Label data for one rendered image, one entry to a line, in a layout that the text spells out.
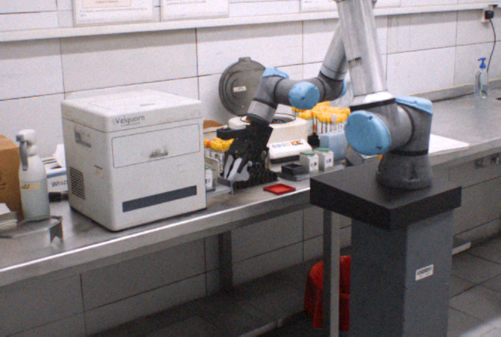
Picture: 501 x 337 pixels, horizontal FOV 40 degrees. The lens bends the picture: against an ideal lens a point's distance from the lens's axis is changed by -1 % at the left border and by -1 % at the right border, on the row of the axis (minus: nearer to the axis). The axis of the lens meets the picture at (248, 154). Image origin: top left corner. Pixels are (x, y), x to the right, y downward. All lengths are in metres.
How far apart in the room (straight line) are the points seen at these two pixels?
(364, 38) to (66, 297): 1.39
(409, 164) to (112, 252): 0.79
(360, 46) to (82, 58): 1.00
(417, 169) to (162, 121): 0.67
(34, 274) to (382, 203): 0.83
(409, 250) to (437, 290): 0.20
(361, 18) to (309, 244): 1.58
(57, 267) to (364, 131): 0.79
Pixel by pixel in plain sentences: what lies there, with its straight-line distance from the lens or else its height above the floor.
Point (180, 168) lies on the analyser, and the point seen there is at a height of 1.00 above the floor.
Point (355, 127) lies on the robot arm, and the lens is 1.69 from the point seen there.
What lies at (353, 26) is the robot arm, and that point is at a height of 1.36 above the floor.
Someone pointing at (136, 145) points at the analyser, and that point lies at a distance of 1.70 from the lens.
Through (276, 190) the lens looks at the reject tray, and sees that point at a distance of 2.00.
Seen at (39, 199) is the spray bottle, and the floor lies 0.93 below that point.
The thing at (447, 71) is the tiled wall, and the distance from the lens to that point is 3.60.
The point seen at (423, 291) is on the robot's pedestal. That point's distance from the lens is 1.92.
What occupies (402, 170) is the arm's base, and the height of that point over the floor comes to 0.99.
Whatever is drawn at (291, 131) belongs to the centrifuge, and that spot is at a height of 0.97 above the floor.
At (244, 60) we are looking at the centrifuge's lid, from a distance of 2.53.
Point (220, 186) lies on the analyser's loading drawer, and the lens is 1.92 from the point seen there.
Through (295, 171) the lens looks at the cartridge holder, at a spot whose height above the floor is 0.90.
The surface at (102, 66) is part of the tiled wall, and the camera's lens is 2.34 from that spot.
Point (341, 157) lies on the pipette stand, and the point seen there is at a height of 0.89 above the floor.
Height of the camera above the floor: 1.47
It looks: 14 degrees down
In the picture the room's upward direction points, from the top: 1 degrees counter-clockwise
